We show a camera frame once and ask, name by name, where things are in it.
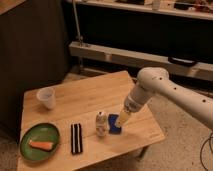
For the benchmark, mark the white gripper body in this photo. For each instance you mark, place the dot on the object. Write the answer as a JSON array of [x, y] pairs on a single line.
[[122, 118]]

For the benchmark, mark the small white bottle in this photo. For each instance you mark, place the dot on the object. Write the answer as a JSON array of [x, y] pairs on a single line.
[[101, 124]]

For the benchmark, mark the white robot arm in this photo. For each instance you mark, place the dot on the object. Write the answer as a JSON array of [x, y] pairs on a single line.
[[151, 80]]

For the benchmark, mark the blue sponge block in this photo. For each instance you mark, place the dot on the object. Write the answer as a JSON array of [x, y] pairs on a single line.
[[112, 128]]

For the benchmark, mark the black white striped eraser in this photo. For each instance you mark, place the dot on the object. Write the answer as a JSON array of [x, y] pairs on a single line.
[[76, 139]]

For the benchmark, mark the wooden table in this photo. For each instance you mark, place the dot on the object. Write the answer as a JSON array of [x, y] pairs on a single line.
[[79, 102]]

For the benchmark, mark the white plastic cup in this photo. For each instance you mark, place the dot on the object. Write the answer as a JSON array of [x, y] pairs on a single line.
[[47, 97]]

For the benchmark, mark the green plate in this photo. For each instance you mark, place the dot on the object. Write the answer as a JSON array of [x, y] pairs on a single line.
[[46, 132]]

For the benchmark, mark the white metal shelf beam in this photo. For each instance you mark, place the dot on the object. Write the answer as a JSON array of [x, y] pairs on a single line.
[[138, 59]]

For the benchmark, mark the orange carrot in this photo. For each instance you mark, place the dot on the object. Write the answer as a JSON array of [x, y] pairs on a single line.
[[46, 146]]

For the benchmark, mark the dark cabinet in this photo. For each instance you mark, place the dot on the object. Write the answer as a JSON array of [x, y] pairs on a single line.
[[33, 53]]

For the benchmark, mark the metal pole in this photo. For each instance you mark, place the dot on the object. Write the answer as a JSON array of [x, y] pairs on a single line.
[[79, 37]]

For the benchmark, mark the black handle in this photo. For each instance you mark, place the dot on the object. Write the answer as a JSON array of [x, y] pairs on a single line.
[[182, 63]]

